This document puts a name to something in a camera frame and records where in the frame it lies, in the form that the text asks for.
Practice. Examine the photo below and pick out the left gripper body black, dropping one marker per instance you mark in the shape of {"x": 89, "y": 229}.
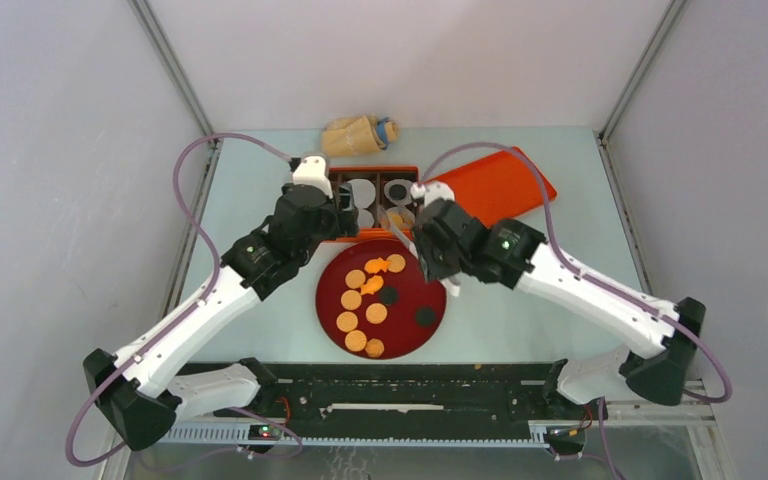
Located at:
{"x": 334, "y": 223}

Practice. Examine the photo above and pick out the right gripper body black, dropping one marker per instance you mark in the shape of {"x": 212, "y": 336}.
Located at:
{"x": 428, "y": 254}

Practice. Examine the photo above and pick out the black sandwich cookie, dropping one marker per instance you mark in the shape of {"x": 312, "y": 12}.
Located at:
{"x": 425, "y": 317}
{"x": 396, "y": 193}
{"x": 388, "y": 295}

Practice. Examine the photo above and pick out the orange box lid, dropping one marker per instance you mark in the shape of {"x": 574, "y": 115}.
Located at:
{"x": 496, "y": 187}

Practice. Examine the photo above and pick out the orange cookie box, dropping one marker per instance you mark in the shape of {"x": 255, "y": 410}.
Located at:
{"x": 369, "y": 185}

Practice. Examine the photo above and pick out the dark red round plate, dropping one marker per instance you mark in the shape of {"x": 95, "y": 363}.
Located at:
{"x": 373, "y": 302}

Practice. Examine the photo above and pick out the metal tongs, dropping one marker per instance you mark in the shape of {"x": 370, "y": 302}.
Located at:
{"x": 452, "y": 284}

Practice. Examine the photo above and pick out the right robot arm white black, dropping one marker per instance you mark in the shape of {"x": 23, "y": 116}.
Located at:
{"x": 658, "y": 336}

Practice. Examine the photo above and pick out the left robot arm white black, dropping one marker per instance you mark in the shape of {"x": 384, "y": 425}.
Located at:
{"x": 139, "y": 389}

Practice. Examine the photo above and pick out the orange fish cookie upper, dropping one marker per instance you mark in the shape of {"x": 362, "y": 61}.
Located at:
{"x": 376, "y": 265}

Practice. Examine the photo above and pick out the orange fish cookie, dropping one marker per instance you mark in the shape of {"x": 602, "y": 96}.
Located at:
{"x": 372, "y": 285}
{"x": 376, "y": 265}

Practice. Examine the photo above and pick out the orange fish cookie lower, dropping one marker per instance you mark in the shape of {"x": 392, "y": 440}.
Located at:
{"x": 372, "y": 285}

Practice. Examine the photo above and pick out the beige cloth bundle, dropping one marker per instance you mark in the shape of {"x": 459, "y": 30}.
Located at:
{"x": 359, "y": 135}

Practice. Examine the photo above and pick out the swirl tan cookie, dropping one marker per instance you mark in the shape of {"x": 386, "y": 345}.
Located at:
{"x": 374, "y": 348}

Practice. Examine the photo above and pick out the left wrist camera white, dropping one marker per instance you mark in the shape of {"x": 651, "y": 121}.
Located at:
{"x": 312, "y": 169}

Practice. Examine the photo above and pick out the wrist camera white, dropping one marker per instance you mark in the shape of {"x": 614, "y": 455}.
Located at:
{"x": 432, "y": 197}
{"x": 312, "y": 169}

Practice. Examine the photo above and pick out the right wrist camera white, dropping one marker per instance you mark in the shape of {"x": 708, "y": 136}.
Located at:
{"x": 432, "y": 197}

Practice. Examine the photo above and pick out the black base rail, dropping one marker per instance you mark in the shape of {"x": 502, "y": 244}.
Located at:
{"x": 435, "y": 402}

